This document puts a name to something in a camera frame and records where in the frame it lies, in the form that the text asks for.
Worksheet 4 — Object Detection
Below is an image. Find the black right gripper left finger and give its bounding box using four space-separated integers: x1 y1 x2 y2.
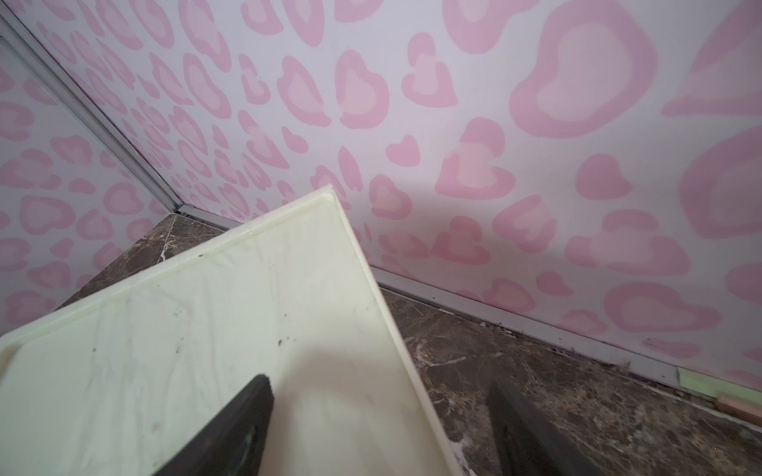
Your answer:
155 374 274 476

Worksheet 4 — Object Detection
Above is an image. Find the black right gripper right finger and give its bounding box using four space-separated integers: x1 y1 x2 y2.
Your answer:
486 377 602 476

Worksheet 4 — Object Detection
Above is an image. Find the cream drawer cabinet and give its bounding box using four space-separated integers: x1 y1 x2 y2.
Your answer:
1 188 460 475

